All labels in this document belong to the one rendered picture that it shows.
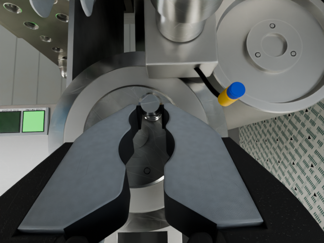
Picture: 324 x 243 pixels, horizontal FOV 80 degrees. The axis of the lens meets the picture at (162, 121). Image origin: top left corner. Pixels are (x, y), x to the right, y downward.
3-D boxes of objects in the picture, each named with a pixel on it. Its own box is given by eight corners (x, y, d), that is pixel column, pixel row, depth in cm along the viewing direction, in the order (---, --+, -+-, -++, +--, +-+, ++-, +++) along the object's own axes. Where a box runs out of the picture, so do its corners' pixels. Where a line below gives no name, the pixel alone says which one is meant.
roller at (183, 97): (207, 63, 16) (214, 212, 14) (180, 115, 42) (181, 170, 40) (66, 65, 16) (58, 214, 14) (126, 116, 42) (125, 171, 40)
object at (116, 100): (60, 141, 14) (128, 64, 15) (72, 142, 16) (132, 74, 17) (140, 212, 13) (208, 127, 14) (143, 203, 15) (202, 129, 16)
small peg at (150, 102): (158, 88, 11) (165, 111, 11) (159, 100, 14) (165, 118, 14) (135, 95, 11) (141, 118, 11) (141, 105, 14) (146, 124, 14)
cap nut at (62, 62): (69, 58, 49) (69, 75, 48) (75, 64, 53) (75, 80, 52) (55, 58, 49) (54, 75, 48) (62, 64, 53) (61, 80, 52)
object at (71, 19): (77, -92, 20) (72, 86, 17) (123, 38, 43) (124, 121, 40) (72, -92, 20) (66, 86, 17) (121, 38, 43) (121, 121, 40)
